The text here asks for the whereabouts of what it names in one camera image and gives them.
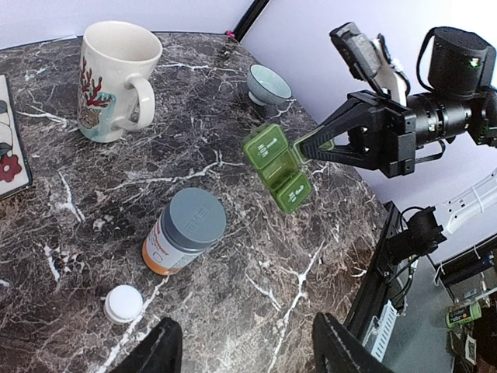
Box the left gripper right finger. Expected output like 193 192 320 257
312 312 392 373

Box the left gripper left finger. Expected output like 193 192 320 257
112 317 182 373

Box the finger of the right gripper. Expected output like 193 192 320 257
301 138 381 170
302 91 408 155

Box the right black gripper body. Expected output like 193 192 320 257
360 104 416 178

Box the orange pill bottle grey cap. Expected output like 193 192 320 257
142 187 227 276

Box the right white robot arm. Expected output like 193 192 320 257
295 22 496 178

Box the small white pill bottle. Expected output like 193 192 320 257
103 284 143 324

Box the right light green bowl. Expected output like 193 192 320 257
246 64 292 106

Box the cream coral pattern mug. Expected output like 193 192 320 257
77 20 162 143

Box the floral square plate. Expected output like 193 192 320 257
1 74 33 200

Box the white slotted cable duct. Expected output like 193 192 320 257
362 300 398 362

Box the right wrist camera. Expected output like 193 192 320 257
328 21 411 106

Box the black front table rail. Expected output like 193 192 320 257
344 201 414 341

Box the right black frame post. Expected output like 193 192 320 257
225 0 269 42

